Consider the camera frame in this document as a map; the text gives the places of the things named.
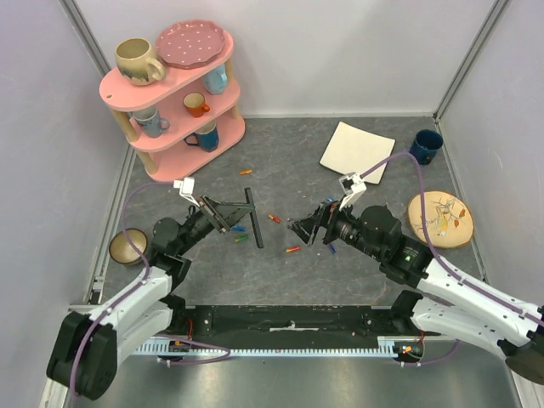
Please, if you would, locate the white square plate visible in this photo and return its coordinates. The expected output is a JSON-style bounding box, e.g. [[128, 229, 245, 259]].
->
[[320, 122, 395, 174]]

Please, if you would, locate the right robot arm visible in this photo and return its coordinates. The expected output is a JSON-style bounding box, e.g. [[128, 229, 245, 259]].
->
[[288, 202, 543, 384]]

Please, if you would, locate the grey blue mug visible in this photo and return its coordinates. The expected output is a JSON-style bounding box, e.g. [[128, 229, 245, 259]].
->
[[133, 105, 170, 139]]

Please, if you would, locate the orange red battery upper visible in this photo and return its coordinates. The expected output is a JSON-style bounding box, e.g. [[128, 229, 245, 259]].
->
[[268, 214, 281, 224]]

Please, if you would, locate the slotted cable duct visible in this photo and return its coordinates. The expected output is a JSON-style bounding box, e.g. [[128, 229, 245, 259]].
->
[[133, 337, 423, 359]]

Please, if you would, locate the navy blue mug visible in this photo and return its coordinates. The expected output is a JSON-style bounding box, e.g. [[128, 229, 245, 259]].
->
[[409, 129, 444, 165]]

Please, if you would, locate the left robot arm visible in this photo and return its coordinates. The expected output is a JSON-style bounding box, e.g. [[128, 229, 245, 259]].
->
[[46, 189, 264, 400]]

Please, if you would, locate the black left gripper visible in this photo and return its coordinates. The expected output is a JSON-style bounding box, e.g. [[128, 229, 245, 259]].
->
[[176, 194, 255, 255]]

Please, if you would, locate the beige ceramic mug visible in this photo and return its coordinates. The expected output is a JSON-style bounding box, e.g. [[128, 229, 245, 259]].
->
[[115, 37, 167, 86]]

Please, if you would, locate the round wooden bird plate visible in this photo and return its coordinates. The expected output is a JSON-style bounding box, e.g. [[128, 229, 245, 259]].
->
[[424, 190, 474, 249]]

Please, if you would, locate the brown ceramic bowl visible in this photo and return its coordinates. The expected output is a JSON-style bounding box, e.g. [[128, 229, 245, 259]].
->
[[109, 228, 148, 266]]

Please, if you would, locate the orange mug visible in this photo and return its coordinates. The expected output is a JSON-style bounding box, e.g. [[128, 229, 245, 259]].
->
[[183, 92, 210, 118]]

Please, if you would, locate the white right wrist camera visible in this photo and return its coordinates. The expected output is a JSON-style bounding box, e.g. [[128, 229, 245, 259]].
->
[[339, 173, 366, 210]]

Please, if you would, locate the pink three-tier shelf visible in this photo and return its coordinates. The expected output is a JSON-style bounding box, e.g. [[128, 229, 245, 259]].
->
[[99, 32, 246, 182]]

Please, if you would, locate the dark teal mug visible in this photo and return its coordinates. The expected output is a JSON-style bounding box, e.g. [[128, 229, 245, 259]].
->
[[184, 121, 219, 152]]

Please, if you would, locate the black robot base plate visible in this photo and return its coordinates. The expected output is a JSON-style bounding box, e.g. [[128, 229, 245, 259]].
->
[[166, 305, 421, 349]]

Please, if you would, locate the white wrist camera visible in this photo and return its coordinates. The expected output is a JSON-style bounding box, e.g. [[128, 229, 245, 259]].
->
[[173, 177, 196, 202], [339, 173, 366, 210]]

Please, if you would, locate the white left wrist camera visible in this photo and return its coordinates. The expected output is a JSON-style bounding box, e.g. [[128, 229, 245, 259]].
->
[[173, 177, 196, 202]]

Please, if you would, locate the pink dotted plate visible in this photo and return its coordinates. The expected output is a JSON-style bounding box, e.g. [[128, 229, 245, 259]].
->
[[156, 20, 226, 70]]

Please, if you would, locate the black remote control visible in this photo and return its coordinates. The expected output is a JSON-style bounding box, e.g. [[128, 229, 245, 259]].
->
[[244, 187, 264, 249]]

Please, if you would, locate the light blue mug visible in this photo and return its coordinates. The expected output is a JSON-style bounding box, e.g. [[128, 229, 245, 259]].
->
[[201, 64, 229, 95]]

